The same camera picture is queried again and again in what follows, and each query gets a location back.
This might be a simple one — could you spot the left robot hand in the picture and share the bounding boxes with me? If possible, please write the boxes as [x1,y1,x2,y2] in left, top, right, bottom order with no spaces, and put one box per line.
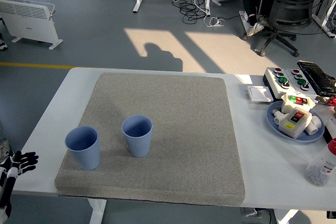
[0,151,39,219]

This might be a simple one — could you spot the blue ribbed cup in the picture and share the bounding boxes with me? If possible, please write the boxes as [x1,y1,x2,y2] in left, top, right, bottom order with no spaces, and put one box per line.
[65,126,101,171]
[121,115,153,158]

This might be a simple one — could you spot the white push-button control box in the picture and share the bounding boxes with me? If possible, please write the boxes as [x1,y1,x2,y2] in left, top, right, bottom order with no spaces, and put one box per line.
[262,67,320,99]

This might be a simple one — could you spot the white table leg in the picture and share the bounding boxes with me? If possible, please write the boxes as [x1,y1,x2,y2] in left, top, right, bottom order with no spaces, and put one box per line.
[87,198,108,224]
[274,209,299,224]

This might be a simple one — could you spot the grey-brown mat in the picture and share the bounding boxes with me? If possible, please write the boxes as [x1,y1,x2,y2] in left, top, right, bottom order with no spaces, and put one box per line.
[54,72,246,206]

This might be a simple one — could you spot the grey power strip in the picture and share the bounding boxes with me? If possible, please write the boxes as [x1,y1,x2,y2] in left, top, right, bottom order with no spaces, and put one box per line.
[240,207,271,219]

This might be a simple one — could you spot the blue plate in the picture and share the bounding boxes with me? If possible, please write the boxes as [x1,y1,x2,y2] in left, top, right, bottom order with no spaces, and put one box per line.
[266,100,326,144]

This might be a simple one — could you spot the white pipe fitting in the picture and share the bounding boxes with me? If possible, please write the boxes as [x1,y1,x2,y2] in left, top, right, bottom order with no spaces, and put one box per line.
[304,115,323,135]
[271,108,287,125]

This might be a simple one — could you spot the white green-red button box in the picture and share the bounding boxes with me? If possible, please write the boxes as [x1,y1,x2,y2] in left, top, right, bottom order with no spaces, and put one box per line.
[280,93,316,114]

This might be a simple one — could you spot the person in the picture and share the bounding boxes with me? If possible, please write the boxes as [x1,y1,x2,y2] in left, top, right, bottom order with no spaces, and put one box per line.
[241,0,287,37]

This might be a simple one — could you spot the clear bottle with red cap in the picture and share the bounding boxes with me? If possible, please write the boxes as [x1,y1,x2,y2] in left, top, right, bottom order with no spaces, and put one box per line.
[304,137,336,187]

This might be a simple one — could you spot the black keyboard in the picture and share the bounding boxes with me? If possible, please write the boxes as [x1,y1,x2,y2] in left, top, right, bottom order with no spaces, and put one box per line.
[297,60,336,96]

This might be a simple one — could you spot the black office chair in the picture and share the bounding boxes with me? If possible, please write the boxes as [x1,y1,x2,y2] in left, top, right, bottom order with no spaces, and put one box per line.
[243,0,330,57]

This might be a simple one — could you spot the white plug with cord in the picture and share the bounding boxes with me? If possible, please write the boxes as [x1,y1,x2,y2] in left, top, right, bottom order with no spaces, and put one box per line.
[204,16,226,28]

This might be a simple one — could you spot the white wall switch plate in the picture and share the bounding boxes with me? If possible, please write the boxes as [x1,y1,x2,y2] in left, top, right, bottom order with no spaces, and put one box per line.
[246,86,272,103]

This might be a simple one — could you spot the white red-black switch box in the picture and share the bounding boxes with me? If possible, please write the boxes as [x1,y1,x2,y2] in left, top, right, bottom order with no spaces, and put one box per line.
[278,106,313,140]

